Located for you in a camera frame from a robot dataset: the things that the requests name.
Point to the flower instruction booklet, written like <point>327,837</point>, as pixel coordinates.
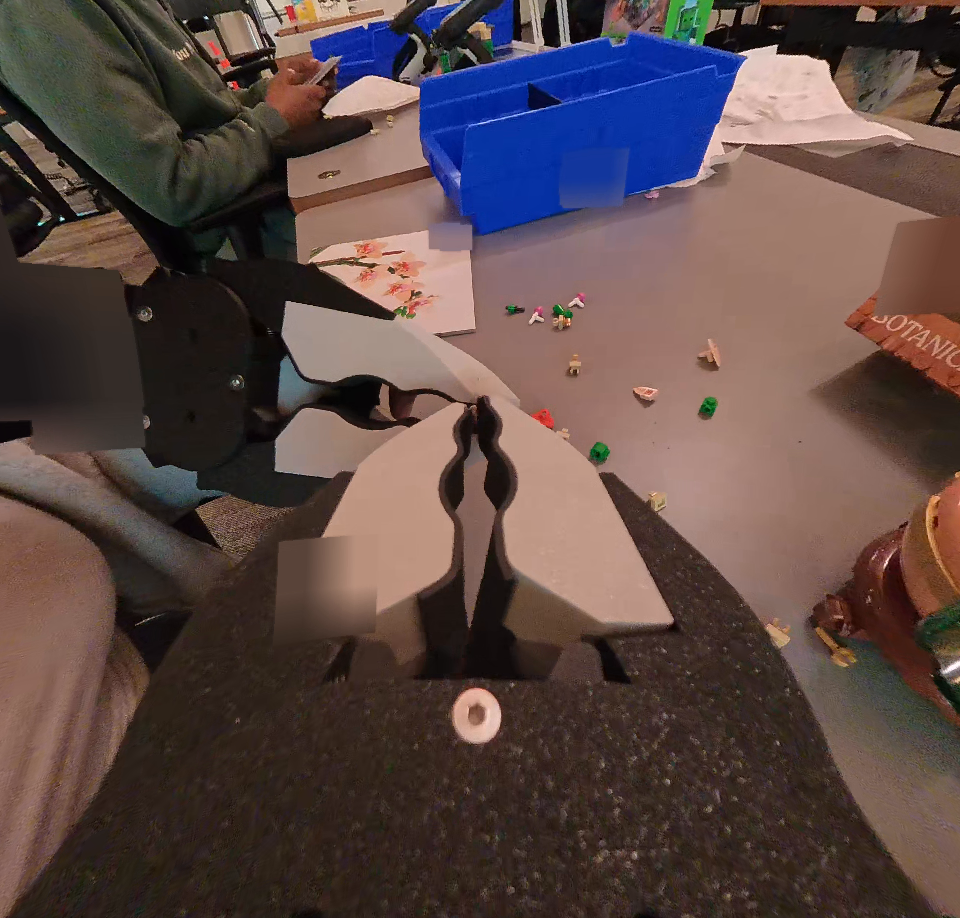
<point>442,288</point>

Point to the black toy set box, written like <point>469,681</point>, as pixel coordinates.
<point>922,348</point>

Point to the grey desk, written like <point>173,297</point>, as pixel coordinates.
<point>750,273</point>

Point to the white crumpled papers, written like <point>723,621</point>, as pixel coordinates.
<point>795,100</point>

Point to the green toy box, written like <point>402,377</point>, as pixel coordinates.
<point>694,3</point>

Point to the gold tan toy piece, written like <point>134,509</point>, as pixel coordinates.
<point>836,648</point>

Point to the green tan toy assembly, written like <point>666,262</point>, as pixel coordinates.
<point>562,316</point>

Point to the toy brick flower pot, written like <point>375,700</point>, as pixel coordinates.
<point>885,595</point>

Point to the tan angled toy piece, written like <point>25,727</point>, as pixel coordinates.
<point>711,353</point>

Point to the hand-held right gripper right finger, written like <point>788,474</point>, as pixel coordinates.
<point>570,550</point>

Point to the grey wood-edged table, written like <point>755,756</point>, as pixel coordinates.
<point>352,168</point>

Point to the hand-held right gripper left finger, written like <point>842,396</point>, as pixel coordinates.
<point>397,498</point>

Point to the red flower toy piece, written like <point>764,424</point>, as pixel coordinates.
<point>544,418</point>

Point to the pale petal toy piece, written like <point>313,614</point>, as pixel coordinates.
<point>646,394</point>

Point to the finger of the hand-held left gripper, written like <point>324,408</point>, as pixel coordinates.
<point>322,449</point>
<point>360,344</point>

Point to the green round toy stud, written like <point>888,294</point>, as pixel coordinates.
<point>709,406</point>
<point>598,451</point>

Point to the white crumpled paper sheet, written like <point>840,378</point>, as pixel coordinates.
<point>371,97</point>

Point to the blue divided plastic bin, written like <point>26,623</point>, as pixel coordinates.
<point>517,145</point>

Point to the person's grey clothed lap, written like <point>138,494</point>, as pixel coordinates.
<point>52,708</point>

